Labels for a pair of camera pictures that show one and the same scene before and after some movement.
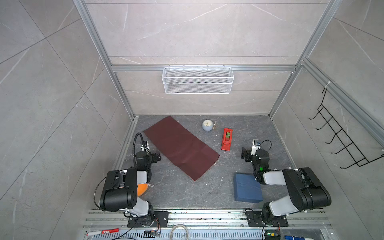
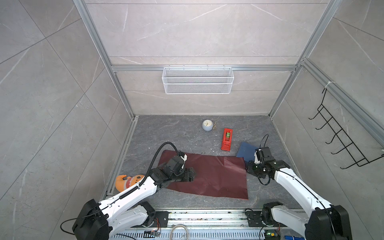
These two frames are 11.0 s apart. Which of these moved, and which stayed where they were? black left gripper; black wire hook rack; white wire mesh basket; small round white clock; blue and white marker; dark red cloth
Moved: dark red cloth; black left gripper
Stayed: small round white clock; blue and white marker; white wire mesh basket; black wire hook rack
